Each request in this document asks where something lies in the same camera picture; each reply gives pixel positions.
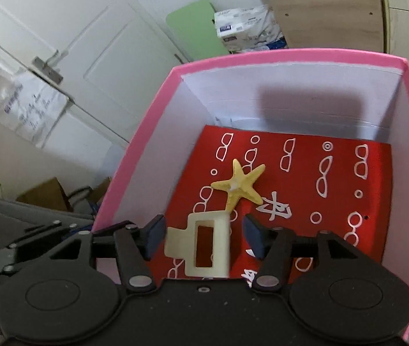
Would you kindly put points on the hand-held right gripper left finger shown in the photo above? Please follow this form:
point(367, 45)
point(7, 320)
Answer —
point(155, 236)

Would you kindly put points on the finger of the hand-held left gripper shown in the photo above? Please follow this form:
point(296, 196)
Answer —
point(34, 232)

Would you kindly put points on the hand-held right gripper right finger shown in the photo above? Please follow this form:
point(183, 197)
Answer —
point(253, 236)

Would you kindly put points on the cream hair clip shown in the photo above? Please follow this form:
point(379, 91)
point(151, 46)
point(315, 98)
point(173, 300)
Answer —
point(222, 245)

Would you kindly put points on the pink storage box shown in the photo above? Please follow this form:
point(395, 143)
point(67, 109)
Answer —
point(146, 115)

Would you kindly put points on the brown cardboard box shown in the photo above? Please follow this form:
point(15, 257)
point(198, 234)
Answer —
point(45, 194)

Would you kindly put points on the yellow starfish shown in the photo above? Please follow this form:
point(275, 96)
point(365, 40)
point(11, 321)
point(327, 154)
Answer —
point(237, 187)

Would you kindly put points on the red printed paper sheet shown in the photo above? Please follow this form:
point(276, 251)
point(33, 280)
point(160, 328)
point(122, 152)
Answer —
point(334, 223)

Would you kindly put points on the tissue paper pack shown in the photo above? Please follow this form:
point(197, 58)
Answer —
point(247, 25)

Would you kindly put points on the white door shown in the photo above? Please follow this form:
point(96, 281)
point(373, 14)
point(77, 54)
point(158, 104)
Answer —
point(81, 25)

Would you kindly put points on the green folding board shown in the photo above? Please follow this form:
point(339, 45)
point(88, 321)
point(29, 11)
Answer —
point(190, 25)

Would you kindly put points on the wooden shelf cabinet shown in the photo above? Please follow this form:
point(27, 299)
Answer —
point(327, 14)

